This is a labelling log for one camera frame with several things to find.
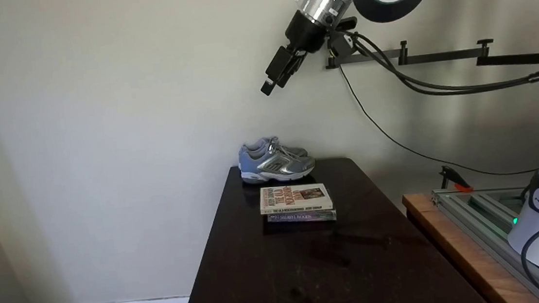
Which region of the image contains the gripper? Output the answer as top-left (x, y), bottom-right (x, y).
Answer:
top-left (254, 8), bottom-right (334, 97)

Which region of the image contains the grey and blue sneaker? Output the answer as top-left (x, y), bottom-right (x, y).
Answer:
top-left (242, 134), bottom-right (309, 163)
top-left (238, 141), bottom-right (317, 185)

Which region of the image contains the white paperback book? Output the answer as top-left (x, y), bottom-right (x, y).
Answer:
top-left (259, 181), bottom-right (333, 215)

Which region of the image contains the purple paperback book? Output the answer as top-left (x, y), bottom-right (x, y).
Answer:
top-left (267, 208), bottom-right (337, 227)

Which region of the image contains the black and orange clamp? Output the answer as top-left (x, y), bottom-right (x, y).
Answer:
top-left (438, 163), bottom-right (474, 195)

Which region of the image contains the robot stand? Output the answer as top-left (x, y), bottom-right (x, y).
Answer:
top-left (401, 181), bottom-right (539, 303)

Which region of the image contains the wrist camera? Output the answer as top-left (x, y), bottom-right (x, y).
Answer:
top-left (325, 16), bottom-right (362, 62)

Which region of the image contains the black cable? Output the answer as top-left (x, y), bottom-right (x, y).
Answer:
top-left (339, 50), bottom-right (539, 190)

